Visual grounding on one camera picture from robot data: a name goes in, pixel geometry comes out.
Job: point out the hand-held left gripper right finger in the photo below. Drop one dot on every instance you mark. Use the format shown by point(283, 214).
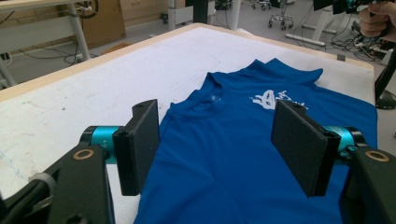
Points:
point(299, 143)

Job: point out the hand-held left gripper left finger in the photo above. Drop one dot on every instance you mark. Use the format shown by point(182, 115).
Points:
point(140, 146)

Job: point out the blue t-shirt white print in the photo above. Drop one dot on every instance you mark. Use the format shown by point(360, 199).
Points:
point(224, 155)

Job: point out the white desk foot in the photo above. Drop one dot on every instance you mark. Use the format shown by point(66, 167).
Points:
point(306, 39)

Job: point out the small grey block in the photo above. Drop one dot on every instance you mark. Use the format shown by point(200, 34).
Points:
point(341, 58)

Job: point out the office chair wheeled base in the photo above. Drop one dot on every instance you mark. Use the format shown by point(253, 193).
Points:
point(281, 21)

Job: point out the black metal stand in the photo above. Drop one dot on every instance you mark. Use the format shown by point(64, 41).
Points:
point(385, 79)

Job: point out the white table leg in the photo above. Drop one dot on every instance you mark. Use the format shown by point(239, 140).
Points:
point(235, 14)

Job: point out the brown wooden cabinet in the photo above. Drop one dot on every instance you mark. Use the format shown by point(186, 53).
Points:
point(107, 21)

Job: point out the white desk with metal legs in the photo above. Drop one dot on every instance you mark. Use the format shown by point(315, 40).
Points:
point(34, 35)

